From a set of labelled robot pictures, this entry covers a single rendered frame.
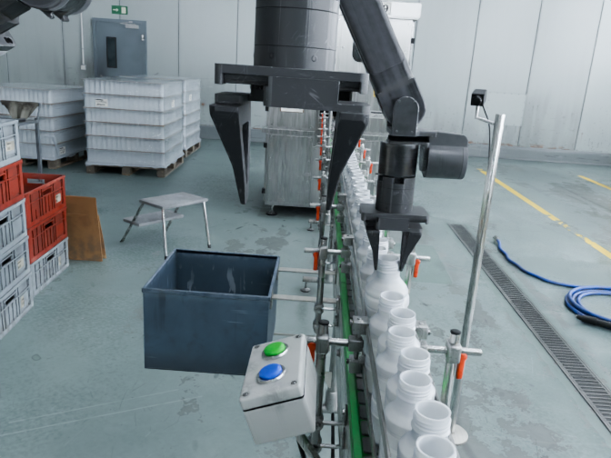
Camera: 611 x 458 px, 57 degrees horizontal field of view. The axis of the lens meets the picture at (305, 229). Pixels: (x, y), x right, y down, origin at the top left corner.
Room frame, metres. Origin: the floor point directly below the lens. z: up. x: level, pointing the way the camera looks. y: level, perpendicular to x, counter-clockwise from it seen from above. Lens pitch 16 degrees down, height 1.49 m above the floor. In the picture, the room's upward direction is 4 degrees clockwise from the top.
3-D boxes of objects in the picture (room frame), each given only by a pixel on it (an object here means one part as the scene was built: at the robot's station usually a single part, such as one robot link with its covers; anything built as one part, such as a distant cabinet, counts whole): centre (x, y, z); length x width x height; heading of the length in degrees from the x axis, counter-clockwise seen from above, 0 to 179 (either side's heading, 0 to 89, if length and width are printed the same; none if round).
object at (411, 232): (0.85, -0.14, 1.23); 0.07 x 0.07 x 0.09; 89
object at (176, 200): (4.39, 1.15, 0.21); 0.61 x 0.47 x 0.41; 52
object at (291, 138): (6.25, -0.23, 1.05); 1.60 x 1.40 x 2.10; 179
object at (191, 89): (9.23, 2.44, 0.59); 1.25 x 1.03 x 1.17; 0
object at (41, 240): (3.48, 1.87, 0.33); 0.61 x 0.41 x 0.22; 2
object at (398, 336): (0.67, -0.14, 1.08); 0.06 x 0.06 x 0.17
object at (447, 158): (0.85, -0.17, 1.40); 0.12 x 0.09 x 0.12; 89
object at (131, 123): (7.64, 2.36, 0.59); 1.24 x 1.03 x 1.17; 1
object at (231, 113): (0.41, 0.03, 1.44); 0.07 x 0.07 x 0.09; 89
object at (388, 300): (0.79, -0.14, 1.09); 0.06 x 0.06 x 0.17
